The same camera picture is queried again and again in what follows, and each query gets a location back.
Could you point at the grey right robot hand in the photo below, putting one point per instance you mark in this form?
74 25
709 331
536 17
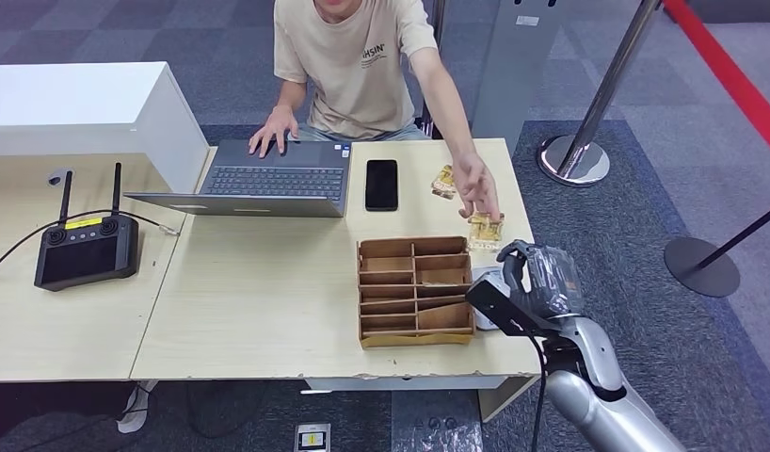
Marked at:
550 281

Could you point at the person's right hand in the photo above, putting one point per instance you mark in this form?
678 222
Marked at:
276 125

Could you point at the person's left hand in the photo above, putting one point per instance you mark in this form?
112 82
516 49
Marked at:
475 181

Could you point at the person's right forearm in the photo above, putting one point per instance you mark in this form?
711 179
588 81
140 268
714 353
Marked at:
288 95

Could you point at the person's left forearm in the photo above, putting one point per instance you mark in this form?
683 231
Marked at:
457 128

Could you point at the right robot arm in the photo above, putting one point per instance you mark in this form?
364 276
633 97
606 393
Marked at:
603 412

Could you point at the clear plastic hand wrap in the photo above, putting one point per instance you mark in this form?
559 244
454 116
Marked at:
556 281

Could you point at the white card reader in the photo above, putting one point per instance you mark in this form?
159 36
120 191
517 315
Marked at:
485 272

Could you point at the person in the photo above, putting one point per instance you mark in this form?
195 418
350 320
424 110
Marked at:
354 68

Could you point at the wooden card organizer box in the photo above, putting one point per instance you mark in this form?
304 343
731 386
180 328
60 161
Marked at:
385 293

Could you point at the grey laptop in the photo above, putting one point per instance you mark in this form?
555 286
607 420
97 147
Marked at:
273 181

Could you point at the black smartphone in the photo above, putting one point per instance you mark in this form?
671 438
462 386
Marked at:
382 185

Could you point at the grey kiosk stand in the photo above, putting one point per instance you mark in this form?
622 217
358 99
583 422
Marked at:
510 75

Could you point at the black stanchion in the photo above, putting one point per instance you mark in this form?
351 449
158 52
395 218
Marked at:
702 268

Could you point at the plastic covered floor panel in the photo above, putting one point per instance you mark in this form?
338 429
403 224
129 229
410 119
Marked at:
435 424

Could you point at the white cabinet box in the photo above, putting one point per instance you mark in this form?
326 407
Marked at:
79 106

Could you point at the grey desk grommet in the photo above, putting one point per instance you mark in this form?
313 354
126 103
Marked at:
56 179

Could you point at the black remote controller with antennas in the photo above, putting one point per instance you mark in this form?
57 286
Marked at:
85 256

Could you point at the red barrier belt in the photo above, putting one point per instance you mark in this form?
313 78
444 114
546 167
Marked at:
728 75

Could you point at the silver floor socket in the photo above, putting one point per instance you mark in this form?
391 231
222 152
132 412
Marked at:
312 440

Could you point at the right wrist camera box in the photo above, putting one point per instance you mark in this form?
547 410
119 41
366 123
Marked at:
497 306

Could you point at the chrome stanchion post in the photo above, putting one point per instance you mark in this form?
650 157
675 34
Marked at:
575 161

